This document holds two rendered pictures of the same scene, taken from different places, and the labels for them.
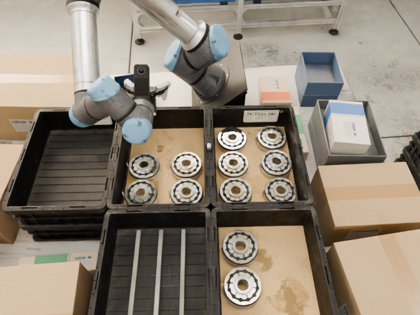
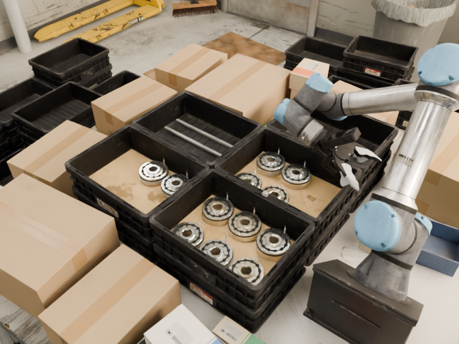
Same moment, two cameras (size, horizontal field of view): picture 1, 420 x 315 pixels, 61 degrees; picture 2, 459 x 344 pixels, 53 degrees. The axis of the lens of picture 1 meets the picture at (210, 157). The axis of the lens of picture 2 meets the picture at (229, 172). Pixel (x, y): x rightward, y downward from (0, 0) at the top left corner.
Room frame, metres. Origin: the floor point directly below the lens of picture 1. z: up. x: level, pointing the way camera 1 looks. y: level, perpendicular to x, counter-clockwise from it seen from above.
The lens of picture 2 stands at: (1.25, -0.84, 1.92)
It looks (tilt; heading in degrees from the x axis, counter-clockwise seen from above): 42 degrees down; 130
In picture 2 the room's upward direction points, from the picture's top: straight up
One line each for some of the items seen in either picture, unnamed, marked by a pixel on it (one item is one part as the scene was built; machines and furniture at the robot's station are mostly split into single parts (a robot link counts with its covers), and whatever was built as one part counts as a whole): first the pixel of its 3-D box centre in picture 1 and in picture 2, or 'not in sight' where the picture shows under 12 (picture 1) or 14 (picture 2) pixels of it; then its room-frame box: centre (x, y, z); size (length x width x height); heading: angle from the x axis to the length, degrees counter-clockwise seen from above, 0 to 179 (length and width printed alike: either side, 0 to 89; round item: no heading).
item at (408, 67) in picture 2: not in sight; (373, 82); (0.29, 1.79, 0.37); 0.42 x 0.34 x 0.46; 5
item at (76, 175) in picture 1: (73, 165); (330, 140); (0.67, 0.45, 0.87); 0.40 x 0.30 x 0.11; 1
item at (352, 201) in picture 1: (364, 204); (115, 314); (0.57, -0.52, 0.78); 0.30 x 0.22 x 0.16; 93
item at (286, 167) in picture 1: (276, 162); (215, 252); (0.68, -0.22, 0.86); 0.10 x 0.10 x 0.01
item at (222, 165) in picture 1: (233, 164); (244, 223); (0.68, -0.08, 0.86); 0.10 x 0.10 x 0.01
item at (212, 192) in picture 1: (255, 152); (231, 224); (0.68, -0.15, 0.92); 0.40 x 0.30 x 0.02; 1
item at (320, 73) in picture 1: (319, 72); not in sight; (1.19, -0.48, 0.81); 0.20 x 0.15 x 0.07; 179
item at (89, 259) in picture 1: (60, 267); not in sight; (0.37, 0.47, 0.73); 0.24 x 0.06 x 0.06; 95
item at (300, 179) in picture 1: (254, 161); (231, 235); (0.68, -0.15, 0.87); 0.40 x 0.30 x 0.11; 1
